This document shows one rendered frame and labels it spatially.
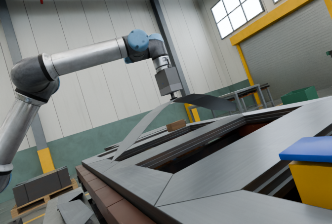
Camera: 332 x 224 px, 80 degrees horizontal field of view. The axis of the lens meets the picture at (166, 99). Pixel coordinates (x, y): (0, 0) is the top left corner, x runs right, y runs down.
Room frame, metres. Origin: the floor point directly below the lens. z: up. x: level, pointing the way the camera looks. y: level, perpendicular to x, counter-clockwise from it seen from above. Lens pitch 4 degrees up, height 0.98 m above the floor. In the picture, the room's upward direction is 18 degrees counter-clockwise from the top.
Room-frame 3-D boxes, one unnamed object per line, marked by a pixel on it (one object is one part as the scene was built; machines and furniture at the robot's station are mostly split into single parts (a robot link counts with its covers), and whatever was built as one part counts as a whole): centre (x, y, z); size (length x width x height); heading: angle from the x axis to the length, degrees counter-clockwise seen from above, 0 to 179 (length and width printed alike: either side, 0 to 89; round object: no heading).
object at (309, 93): (3.90, -2.45, 0.29); 0.61 x 0.46 x 0.57; 129
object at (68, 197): (1.11, 0.66, 0.70); 0.39 x 0.12 x 0.04; 30
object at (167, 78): (0.88, -0.05, 1.11); 0.10 x 0.09 x 0.16; 126
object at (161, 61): (0.88, -0.04, 1.19); 0.08 x 0.08 x 0.05
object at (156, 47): (0.88, -0.03, 1.27); 0.09 x 0.08 x 0.11; 103
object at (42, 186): (4.49, 3.17, 0.26); 1.20 x 0.80 x 0.53; 121
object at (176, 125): (1.36, -0.01, 0.87); 0.12 x 0.06 x 0.05; 125
